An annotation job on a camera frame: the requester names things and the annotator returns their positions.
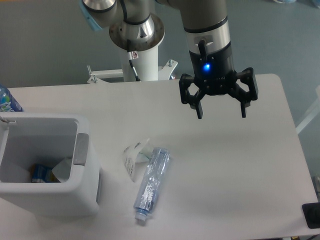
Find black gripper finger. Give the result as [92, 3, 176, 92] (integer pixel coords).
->
[231, 67, 259, 118]
[178, 73, 207, 119]

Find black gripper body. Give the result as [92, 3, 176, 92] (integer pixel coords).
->
[190, 41, 240, 96]

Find crushed clear plastic bottle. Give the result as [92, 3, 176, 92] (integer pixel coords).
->
[133, 147, 171, 226]

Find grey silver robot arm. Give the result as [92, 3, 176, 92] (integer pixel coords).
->
[79, 0, 258, 119]

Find white plastic trash can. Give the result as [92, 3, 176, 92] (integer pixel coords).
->
[0, 112, 102, 216]

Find black device at table edge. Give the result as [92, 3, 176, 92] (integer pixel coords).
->
[302, 202, 320, 229]

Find blue yellow snack packet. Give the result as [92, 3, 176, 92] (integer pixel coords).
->
[30, 163, 60, 183]

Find blue labelled drink bottle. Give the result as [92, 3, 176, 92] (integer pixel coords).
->
[0, 85, 24, 112]

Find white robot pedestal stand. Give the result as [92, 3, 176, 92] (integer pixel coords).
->
[87, 47, 178, 84]

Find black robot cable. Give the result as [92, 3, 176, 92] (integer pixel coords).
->
[118, 0, 142, 82]

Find white frame at right edge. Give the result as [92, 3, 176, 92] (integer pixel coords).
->
[295, 85, 320, 135]

